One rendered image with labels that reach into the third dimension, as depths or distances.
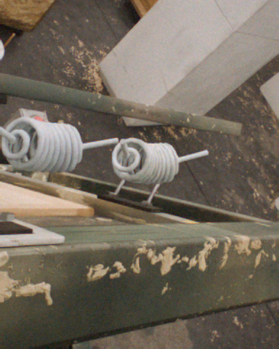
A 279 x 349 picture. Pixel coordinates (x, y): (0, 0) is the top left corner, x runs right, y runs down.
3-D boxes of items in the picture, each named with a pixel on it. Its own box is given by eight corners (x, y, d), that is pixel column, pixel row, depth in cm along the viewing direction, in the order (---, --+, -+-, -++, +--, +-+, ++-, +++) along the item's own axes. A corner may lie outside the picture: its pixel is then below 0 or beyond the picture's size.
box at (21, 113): (21, 137, 225) (46, 111, 215) (29, 162, 220) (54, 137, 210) (-5, 134, 216) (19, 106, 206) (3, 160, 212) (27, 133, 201)
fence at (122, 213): (1, 182, 188) (3, 170, 187) (236, 251, 122) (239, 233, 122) (-12, 182, 184) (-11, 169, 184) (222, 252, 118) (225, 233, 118)
